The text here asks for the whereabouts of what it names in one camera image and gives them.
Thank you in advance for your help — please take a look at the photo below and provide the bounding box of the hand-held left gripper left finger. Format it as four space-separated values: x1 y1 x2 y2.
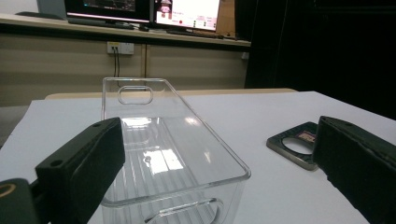
35 117 126 224

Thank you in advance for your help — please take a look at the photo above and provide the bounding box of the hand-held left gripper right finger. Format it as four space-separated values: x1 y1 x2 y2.
312 116 396 224

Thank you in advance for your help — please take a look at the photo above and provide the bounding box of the dark box round window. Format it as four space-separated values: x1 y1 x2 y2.
266 120 320 172

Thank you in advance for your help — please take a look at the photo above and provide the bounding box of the clear plastic storage container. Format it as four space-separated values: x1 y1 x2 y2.
101 77 252 224

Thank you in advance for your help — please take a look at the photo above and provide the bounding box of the white table cover sheet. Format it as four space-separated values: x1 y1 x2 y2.
0 91 396 224

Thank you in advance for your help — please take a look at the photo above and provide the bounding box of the black curtain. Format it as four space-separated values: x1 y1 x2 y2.
234 0 396 120

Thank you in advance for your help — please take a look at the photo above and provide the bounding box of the black keyboard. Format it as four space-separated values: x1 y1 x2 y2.
67 17 135 31
166 28 225 40

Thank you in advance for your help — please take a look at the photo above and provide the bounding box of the beige desk with dark edge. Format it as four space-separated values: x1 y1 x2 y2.
0 12 252 48

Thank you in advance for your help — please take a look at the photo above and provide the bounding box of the wooden table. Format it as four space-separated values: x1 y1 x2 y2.
45 88 298 101

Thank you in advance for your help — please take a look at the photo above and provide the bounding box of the computer monitor dark screen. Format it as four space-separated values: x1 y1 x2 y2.
64 0 154 24

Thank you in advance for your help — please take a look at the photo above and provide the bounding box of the computer monitor white screen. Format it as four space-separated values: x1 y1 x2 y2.
152 0 221 32

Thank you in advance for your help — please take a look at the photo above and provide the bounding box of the brown cardboard panel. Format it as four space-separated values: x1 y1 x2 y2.
216 0 236 36

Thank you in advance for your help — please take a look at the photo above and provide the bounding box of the white wall socket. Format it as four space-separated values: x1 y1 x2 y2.
106 41 135 56

